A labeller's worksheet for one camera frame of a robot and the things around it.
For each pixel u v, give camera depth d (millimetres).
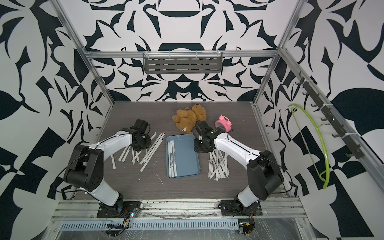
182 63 955
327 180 574
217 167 869
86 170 457
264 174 440
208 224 713
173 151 937
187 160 893
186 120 958
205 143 616
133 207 743
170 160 896
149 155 916
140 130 742
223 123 964
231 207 745
